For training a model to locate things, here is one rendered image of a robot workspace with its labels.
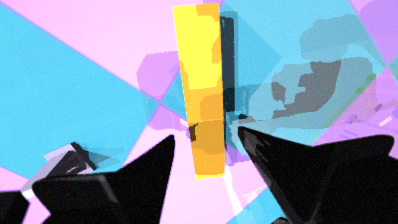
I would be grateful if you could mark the yellow bar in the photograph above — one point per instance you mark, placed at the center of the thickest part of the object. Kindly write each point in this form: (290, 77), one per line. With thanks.
(199, 51)

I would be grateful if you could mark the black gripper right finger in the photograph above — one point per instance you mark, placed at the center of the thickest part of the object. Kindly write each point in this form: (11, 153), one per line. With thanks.
(298, 175)

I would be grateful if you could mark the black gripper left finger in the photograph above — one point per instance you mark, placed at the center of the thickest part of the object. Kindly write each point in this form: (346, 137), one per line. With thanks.
(136, 192)

